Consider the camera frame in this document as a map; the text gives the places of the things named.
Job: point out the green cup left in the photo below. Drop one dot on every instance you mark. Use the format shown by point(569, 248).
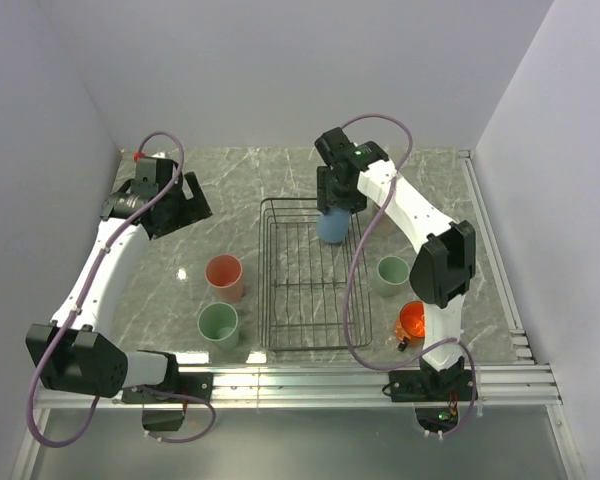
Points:
point(218, 323)

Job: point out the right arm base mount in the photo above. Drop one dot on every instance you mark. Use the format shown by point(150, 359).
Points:
point(436, 395)

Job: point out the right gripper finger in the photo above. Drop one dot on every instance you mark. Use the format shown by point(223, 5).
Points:
point(322, 181)
point(358, 206)

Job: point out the blue plastic cup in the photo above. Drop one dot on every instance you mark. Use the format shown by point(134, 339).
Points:
point(332, 227)

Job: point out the aluminium rail frame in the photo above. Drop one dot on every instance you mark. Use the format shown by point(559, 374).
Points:
point(317, 414)

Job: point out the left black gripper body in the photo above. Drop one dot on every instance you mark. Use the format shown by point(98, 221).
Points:
point(180, 212)

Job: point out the black wire dish rack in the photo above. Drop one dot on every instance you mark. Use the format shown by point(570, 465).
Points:
point(302, 279)

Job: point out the green cup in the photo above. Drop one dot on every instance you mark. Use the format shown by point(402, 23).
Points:
point(392, 275)
point(218, 323)

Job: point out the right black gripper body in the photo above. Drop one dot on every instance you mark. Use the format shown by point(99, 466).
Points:
point(340, 196)

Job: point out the pink plastic cup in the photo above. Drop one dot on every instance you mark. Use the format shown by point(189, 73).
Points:
point(224, 274)

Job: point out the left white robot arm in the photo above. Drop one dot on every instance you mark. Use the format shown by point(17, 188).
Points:
point(73, 349)

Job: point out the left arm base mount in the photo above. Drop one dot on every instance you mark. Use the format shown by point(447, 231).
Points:
point(164, 411)

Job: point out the orange transparent mug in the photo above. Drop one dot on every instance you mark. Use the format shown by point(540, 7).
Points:
point(409, 327)

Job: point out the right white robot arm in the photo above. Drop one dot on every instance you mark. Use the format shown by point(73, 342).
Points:
point(351, 176)

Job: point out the beige plastic cup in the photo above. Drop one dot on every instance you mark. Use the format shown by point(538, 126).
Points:
point(384, 226)

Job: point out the green cup right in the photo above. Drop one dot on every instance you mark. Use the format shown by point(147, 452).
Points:
point(392, 275)

